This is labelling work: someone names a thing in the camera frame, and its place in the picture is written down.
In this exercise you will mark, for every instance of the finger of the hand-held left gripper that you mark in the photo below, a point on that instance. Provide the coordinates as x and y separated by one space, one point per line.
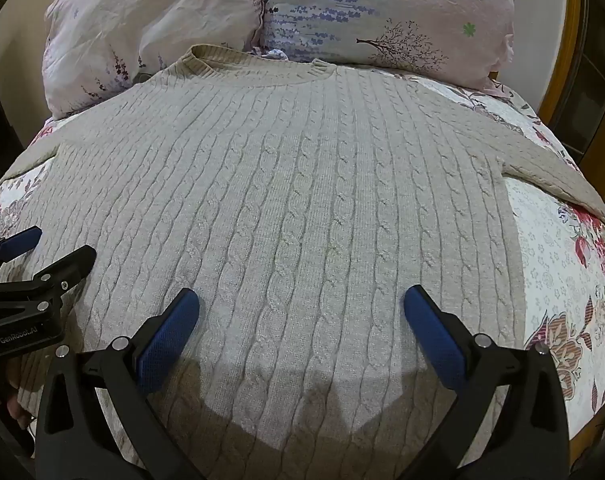
65 270
20 241

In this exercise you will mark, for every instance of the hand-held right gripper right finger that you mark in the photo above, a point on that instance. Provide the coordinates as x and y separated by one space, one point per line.
432 335

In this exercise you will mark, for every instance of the wooden bed frame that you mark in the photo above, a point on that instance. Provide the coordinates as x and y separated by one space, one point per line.
577 55

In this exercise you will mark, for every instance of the person's left hand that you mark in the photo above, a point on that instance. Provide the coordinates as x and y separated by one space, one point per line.
17 405

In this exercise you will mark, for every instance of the pink floral pillow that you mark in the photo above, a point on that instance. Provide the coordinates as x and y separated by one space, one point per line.
152 30

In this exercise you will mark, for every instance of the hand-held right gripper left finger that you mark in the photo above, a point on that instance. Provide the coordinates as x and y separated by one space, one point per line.
166 340

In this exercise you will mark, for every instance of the lavender print pillow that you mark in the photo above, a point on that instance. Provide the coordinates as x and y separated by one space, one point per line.
387 15

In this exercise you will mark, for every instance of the floral quilted bedspread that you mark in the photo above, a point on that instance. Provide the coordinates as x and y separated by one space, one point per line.
562 285

